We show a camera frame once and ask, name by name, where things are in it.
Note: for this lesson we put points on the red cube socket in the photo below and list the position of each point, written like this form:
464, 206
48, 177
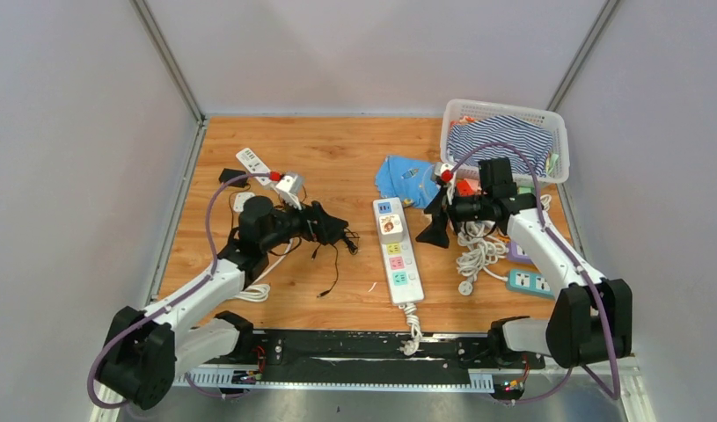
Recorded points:
468, 187

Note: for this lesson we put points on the white square plug adapter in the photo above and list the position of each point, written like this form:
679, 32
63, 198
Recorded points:
237, 205

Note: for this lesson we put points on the white plastic basket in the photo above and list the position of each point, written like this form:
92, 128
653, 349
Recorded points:
558, 164

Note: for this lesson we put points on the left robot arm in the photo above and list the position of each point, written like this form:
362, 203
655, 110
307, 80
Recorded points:
147, 349

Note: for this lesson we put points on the teal power strip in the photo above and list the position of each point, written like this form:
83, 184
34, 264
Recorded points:
529, 283

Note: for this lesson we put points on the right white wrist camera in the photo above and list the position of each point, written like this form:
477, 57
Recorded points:
444, 176

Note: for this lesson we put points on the small black charger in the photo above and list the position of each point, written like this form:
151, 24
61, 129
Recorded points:
352, 240

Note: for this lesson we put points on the black power adapter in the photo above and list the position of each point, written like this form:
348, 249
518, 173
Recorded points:
240, 177

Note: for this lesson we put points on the green small charger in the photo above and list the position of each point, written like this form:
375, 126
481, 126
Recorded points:
526, 190

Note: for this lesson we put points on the white back power strip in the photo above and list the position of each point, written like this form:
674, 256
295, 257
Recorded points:
402, 273

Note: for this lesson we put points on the purple power strip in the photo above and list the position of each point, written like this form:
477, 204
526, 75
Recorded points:
517, 254

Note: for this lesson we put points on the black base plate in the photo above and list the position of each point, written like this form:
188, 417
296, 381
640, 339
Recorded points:
368, 361

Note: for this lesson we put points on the blue striped cloth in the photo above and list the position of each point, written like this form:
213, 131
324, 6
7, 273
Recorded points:
534, 142

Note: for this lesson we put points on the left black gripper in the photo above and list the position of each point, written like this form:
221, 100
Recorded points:
325, 227

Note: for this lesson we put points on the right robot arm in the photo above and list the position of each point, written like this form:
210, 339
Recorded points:
592, 318

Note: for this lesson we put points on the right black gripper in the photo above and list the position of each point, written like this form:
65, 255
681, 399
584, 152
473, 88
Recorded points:
435, 234

